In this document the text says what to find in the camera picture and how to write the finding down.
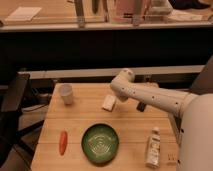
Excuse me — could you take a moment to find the white paper cup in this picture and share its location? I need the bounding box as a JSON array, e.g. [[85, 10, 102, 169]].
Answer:
[[59, 84, 73, 105]]

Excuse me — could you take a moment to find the orange carrot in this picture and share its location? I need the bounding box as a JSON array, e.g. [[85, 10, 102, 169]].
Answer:
[[59, 131, 68, 155]]

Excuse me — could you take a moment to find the white paper sheet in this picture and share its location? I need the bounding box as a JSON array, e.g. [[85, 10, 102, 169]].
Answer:
[[5, 6, 41, 22]]

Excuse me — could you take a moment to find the white sponge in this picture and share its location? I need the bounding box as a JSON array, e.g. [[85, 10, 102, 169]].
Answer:
[[102, 95, 116, 111]]

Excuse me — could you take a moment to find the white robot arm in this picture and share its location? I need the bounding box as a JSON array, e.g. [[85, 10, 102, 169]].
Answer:
[[110, 68, 213, 171]]

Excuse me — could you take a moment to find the white plastic bottle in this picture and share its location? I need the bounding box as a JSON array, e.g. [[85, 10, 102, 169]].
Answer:
[[145, 127, 160, 168]]

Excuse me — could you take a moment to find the green round plate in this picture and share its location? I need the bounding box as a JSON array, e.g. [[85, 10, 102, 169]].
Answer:
[[81, 123, 119, 165]]

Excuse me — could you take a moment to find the black eraser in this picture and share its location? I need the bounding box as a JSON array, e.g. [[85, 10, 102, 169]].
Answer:
[[136, 102, 146, 112]]

